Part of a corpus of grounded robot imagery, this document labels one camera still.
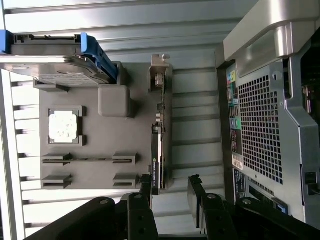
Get blue case latch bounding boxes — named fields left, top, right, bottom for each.
left=271, top=197, right=289, bottom=215

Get grey parts rack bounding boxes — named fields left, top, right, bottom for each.
left=32, top=61, right=176, bottom=196

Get open PC case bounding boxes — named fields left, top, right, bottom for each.
left=214, top=0, right=320, bottom=240

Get silver CPU chip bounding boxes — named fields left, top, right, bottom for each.
left=48, top=113, right=79, bottom=144

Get silver hard disk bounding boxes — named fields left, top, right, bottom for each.
left=0, top=56, right=111, bottom=87

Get hard disk drive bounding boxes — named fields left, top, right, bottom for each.
left=0, top=29, right=119, bottom=85

